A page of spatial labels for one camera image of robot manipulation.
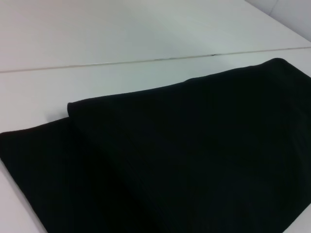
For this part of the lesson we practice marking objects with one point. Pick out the black t-shirt with FREE print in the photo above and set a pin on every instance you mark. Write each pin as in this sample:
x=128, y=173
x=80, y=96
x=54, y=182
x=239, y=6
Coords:
x=170, y=157

